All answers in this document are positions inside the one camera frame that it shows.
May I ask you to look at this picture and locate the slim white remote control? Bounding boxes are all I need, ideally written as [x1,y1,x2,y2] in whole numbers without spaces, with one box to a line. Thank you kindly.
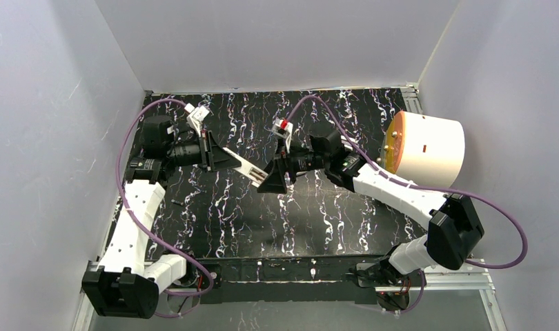
[224,147,268,188]

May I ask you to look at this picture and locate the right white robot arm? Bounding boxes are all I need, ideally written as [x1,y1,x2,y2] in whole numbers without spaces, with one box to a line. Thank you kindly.
[257,131,484,281]

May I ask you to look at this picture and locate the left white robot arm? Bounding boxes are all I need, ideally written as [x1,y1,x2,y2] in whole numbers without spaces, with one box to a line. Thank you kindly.
[81,116,241,319]

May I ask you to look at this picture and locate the white cylindrical container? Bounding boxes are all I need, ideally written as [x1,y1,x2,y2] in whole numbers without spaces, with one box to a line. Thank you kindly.
[377,111,465,188]

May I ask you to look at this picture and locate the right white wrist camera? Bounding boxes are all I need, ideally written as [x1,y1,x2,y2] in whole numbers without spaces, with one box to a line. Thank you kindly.
[271,118,293,154]

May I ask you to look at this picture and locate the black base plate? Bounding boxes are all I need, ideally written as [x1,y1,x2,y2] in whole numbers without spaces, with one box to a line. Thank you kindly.
[153,255,411,306]

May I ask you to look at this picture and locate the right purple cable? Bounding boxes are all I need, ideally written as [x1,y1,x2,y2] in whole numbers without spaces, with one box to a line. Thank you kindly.
[286,94,529,316]

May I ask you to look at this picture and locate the aluminium frame rail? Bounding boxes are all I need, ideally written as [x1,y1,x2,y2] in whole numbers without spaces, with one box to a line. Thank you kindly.
[71,260,509,331]

